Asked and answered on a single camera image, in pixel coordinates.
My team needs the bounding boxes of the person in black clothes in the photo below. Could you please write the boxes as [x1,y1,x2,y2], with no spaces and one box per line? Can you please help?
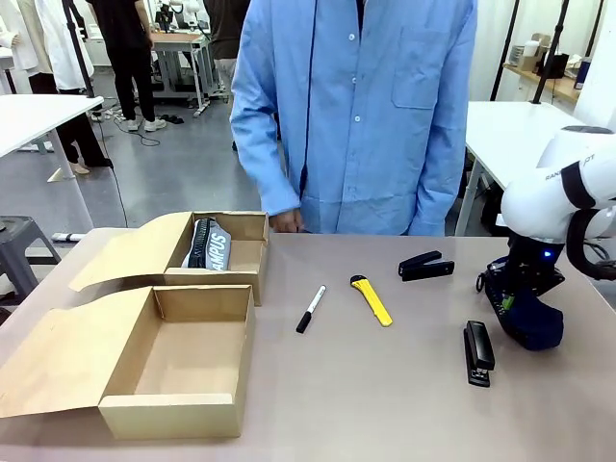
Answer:
[86,0,167,133]

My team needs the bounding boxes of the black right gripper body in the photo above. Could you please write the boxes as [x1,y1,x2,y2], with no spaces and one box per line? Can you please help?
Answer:
[503,234,563,285]

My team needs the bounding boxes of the yellow utility knife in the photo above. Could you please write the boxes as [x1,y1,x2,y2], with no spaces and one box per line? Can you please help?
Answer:
[349,274,394,328]

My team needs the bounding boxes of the navy blue pencil pouch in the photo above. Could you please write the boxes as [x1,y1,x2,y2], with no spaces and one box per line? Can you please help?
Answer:
[485,283,565,352]

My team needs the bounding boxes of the person's right forearm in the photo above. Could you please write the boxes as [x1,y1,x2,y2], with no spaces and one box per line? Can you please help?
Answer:
[229,110,303,218]

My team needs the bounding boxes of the small cardboard box with lid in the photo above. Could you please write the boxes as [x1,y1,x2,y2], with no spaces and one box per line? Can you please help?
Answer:
[68,210,270,308]

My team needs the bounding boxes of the black tripod pole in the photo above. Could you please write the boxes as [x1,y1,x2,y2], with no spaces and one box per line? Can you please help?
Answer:
[61,0,98,99]
[529,0,573,106]

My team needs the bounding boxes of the person's right hand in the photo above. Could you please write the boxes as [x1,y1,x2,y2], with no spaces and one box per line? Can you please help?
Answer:
[269,207,306,235]

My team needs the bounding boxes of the wooden shelf with items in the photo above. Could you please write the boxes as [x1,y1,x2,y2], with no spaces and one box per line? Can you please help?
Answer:
[501,32,586,103]

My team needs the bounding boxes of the grey metal stool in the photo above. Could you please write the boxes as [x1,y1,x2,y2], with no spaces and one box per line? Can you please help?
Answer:
[0,215,63,305]

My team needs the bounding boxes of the grey zip pencil case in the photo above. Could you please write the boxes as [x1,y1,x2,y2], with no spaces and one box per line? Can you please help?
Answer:
[181,217,233,273]

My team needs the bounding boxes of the black and white marker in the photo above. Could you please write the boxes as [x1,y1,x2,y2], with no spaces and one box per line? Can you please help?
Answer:
[295,284,327,335]

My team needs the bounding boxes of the thin black stand pole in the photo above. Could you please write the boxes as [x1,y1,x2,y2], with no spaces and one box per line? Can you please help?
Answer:
[489,0,522,102]

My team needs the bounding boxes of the wooden top workbench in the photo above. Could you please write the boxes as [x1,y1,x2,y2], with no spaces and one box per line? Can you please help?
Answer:
[150,31,228,118]

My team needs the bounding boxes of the white table with metal legs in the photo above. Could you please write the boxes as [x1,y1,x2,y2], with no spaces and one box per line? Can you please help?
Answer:
[0,93,105,232]

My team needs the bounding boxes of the large open cardboard box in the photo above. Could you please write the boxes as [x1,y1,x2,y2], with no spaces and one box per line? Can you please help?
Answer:
[0,284,256,441]

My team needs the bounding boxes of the black stapler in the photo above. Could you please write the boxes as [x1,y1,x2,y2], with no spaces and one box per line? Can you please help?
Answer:
[398,249,456,283]
[462,320,497,389]

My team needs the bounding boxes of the person in white coat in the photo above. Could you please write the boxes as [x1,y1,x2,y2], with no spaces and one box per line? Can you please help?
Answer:
[32,0,115,175]

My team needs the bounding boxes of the black floor cable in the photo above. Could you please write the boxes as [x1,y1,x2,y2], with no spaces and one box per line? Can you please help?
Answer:
[95,113,161,228]

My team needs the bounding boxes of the person's left forearm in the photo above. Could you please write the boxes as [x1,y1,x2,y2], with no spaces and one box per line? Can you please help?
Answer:
[417,119,472,237]

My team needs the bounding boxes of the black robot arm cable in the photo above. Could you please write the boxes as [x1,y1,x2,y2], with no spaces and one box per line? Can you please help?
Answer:
[564,207,616,282]

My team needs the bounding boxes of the person in blue shirt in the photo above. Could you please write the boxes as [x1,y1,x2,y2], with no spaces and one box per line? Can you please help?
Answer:
[229,0,478,237]

